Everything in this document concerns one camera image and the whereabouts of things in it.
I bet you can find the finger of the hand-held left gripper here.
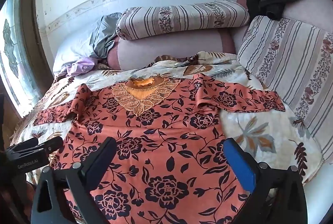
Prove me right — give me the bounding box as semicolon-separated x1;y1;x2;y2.
39;136;64;156
10;137;39;152

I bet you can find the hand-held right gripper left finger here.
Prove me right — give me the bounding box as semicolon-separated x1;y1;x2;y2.
34;137;117;224

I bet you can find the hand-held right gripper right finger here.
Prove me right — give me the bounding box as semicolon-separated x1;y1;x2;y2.
223;137;308;224

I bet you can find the orange floral dress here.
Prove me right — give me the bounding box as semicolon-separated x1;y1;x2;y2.
33;73;286;224

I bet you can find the cream leaf print plush blanket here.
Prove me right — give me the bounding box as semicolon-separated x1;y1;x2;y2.
10;52;324;224

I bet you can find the purple cloth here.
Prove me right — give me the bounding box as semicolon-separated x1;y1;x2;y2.
66;56;95;77

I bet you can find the grey and white pillow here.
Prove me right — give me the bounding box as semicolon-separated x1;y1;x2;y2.
53;13;122;77

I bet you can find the stained glass window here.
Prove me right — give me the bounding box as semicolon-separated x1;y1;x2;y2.
0;0;56;120

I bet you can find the large striped floral pillow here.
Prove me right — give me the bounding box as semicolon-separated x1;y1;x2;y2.
237;15;333;162

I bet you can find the pink padded headboard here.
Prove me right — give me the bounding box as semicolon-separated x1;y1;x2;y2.
108;0;333;70

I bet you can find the long striped bolster pillow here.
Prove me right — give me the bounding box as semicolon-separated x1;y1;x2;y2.
116;0;251;41

